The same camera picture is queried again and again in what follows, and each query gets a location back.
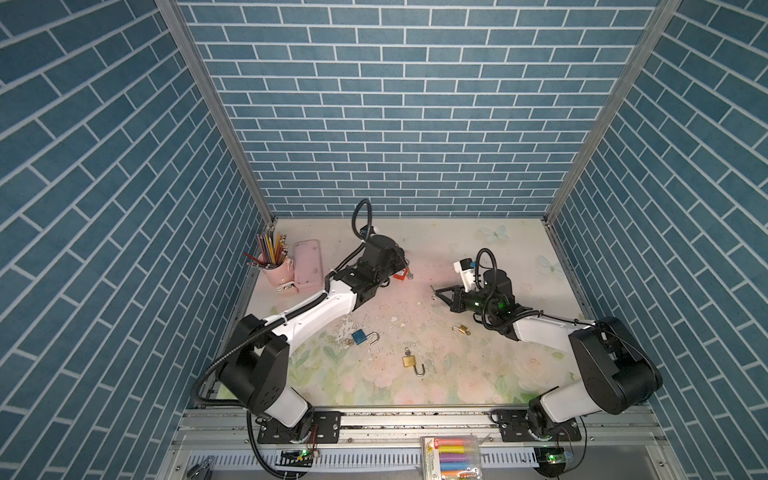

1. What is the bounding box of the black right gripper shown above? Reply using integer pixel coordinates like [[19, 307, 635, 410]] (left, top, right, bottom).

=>
[[436, 285, 498, 319]]

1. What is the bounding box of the red padlock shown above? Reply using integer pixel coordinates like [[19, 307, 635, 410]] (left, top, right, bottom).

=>
[[393, 267, 413, 281]]

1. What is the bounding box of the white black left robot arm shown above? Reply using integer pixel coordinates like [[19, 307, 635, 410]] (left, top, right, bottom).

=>
[[215, 234, 408, 438]]

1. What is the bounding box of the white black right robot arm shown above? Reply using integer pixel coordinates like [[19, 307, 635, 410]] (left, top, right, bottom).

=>
[[433, 270, 663, 439]]

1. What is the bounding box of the small brass padlock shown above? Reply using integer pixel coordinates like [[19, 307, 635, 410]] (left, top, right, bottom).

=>
[[452, 325, 471, 336]]

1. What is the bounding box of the pink pencil case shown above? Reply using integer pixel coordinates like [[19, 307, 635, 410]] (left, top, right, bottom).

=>
[[293, 239, 324, 293]]

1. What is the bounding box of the blue padlock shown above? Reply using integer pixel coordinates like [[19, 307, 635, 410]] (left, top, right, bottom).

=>
[[352, 329, 380, 345]]

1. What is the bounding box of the pink pencil cup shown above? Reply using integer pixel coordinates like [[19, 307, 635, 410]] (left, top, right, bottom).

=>
[[261, 258, 298, 294]]

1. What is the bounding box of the coloured pencils bundle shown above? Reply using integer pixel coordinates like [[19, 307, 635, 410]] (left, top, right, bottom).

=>
[[243, 232, 288, 269]]

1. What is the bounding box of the marker pen box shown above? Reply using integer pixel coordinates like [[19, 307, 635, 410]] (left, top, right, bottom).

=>
[[420, 435, 483, 480]]

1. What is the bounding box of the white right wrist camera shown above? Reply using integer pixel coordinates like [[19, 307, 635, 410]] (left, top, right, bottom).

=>
[[453, 258, 477, 293]]

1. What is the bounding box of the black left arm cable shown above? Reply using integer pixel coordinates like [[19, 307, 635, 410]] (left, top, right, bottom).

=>
[[190, 198, 376, 480]]

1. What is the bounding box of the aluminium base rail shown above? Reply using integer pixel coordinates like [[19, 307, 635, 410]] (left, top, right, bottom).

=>
[[158, 405, 684, 479]]

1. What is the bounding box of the aluminium corner post left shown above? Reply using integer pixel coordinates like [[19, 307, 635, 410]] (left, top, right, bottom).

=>
[[156, 0, 275, 230]]

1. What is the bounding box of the aluminium corner post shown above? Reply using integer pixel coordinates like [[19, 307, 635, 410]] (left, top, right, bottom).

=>
[[156, 0, 275, 230], [543, 0, 681, 229]]

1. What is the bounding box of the aluminium corner post right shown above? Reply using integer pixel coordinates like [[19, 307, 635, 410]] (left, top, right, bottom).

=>
[[543, 0, 681, 229]]

